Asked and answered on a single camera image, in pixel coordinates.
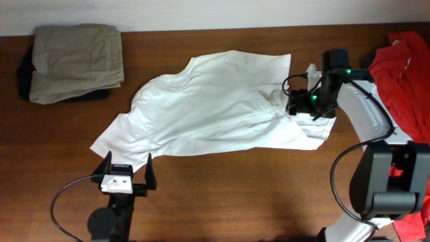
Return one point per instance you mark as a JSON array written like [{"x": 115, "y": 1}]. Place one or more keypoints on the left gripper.
[{"x": 141, "y": 189}]

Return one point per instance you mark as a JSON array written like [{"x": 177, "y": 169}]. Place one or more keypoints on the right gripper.
[{"x": 297, "y": 103}]

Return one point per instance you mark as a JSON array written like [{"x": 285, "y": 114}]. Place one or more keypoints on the white polo shirt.
[{"x": 223, "y": 102}]

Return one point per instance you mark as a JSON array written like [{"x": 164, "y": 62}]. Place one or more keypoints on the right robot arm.
[{"x": 390, "y": 180}]

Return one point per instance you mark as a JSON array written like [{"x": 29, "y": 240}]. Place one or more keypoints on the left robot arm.
[{"x": 113, "y": 222}]

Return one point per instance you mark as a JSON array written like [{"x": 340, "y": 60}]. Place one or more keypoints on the red garment pile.
[{"x": 401, "y": 74}]

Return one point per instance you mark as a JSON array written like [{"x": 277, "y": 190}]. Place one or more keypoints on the folded khaki pants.
[{"x": 71, "y": 61}]

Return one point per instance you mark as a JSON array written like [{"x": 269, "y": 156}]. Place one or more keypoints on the folded dark garment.
[{"x": 24, "y": 82}]

